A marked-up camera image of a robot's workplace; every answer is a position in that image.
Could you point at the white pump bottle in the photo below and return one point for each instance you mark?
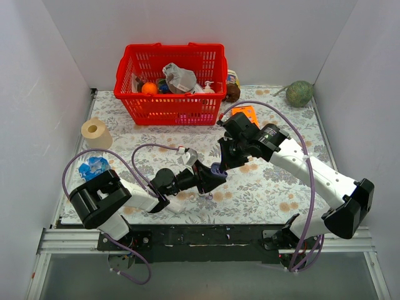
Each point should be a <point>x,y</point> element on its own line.
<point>207,88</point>

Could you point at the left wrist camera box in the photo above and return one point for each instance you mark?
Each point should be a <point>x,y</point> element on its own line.
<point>189,156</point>

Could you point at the lavender earbud charging case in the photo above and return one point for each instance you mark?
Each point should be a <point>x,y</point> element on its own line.
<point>215,170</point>

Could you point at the dark green toy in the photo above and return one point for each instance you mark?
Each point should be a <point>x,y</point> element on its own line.
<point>162,86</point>

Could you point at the orange fruit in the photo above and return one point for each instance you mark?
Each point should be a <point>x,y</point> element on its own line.
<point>149,88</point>

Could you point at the brown jar with label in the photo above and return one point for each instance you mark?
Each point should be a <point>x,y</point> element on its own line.
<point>233,91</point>

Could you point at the white earbud charging case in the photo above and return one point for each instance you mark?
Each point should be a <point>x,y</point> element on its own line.
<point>175,207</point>

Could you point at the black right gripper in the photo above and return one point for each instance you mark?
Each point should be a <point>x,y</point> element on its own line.
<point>233,145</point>

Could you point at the beige paper roll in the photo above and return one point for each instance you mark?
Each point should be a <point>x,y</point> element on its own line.
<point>96,134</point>

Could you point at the grey crumpled bag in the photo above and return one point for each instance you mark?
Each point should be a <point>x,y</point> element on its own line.
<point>179,80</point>

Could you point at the floral patterned table mat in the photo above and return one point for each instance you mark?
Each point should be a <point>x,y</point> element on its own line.
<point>257,193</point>

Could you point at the orange snack box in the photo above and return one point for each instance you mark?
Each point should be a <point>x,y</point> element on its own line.
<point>249,111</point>

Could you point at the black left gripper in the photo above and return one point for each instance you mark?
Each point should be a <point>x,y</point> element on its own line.
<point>200,174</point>

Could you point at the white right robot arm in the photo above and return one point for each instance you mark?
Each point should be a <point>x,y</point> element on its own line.
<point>348,201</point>

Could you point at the red plastic shopping basket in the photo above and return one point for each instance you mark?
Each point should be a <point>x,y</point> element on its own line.
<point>146,61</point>

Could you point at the blue wrapped tissue roll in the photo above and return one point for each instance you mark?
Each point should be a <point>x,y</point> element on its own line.
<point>93,167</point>

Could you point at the purple metallic earbud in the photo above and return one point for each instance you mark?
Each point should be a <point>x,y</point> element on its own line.
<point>210,195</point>

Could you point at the green melon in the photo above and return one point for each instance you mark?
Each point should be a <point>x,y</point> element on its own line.
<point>298,94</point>

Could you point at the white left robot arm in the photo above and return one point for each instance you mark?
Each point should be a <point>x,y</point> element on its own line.
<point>98,201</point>

